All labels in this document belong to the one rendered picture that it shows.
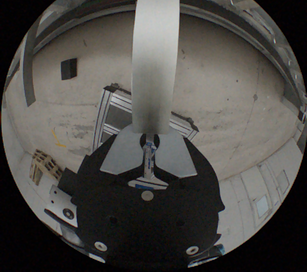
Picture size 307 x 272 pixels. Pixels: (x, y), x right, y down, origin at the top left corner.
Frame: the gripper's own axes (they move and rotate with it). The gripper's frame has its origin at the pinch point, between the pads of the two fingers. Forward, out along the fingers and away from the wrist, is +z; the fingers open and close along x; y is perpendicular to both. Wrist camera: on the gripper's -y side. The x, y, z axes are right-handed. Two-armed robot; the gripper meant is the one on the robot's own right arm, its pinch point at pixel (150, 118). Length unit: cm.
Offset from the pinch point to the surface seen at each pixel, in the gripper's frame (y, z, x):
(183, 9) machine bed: -52, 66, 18
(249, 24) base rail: -27.4, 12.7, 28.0
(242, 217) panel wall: 214, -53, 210
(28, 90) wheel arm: -5.5, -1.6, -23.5
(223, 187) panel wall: 217, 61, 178
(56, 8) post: -29.4, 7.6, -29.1
